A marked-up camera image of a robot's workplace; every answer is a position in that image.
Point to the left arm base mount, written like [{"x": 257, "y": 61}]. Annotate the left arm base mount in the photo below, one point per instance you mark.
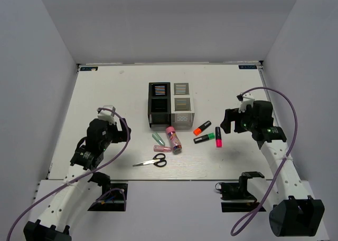
[{"x": 113, "y": 198}]

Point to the pink glue stick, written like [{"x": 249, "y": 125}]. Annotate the pink glue stick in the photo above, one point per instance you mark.
[{"x": 175, "y": 143}]

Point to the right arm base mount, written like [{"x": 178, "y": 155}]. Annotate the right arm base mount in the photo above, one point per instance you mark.
[{"x": 233, "y": 200}]

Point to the green highlighter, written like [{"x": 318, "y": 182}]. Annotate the green highlighter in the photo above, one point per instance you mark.
[{"x": 204, "y": 138}]

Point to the pink highlighter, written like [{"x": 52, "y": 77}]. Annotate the pink highlighter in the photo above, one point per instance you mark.
[{"x": 218, "y": 138}]

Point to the green correction tape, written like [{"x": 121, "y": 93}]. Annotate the green correction tape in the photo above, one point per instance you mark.
[{"x": 158, "y": 139}]

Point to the orange highlighter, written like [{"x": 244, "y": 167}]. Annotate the orange highlighter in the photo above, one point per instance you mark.
[{"x": 201, "y": 128}]

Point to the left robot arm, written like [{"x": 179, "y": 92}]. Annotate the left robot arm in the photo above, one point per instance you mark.
[{"x": 80, "y": 185}]

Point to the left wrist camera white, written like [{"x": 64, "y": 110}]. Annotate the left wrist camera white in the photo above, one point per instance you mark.
[{"x": 105, "y": 114}]

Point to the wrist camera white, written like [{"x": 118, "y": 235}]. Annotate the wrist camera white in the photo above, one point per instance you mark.
[
  {"x": 245, "y": 99},
  {"x": 105, "y": 114}
]

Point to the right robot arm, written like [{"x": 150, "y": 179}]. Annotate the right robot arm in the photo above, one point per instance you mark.
[{"x": 292, "y": 210}]

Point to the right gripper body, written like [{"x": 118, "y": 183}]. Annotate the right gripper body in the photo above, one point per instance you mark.
[{"x": 243, "y": 121}]

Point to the blue corner label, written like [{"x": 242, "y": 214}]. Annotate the blue corner label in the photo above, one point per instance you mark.
[
  {"x": 89, "y": 68},
  {"x": 247, "y": 67}
]

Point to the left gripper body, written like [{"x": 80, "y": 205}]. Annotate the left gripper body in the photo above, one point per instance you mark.
[{"x": 115, "y": 135}]

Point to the right blue corner label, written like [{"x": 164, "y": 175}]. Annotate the right blue corner label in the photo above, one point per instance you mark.
[{"x": 247, "y": 67}]

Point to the left blue corner label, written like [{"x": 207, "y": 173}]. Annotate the left blue corner label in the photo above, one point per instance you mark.
[{"x": 89, "y": 68}]

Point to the pink correction tape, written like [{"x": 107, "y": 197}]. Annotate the pink correction tape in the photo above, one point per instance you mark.
[{"x": 159, "y": 148}]

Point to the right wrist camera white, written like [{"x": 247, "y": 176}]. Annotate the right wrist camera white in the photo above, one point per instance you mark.
[{"x": 245, "y": 99}]

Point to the black handled scissors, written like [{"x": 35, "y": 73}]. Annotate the black handled scissors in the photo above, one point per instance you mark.
[{"x": 159, "y": 160}]

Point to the white slotted organizer box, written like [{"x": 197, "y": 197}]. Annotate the white slotted organizer box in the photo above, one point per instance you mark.
[{"x": 182, "y": 106}]

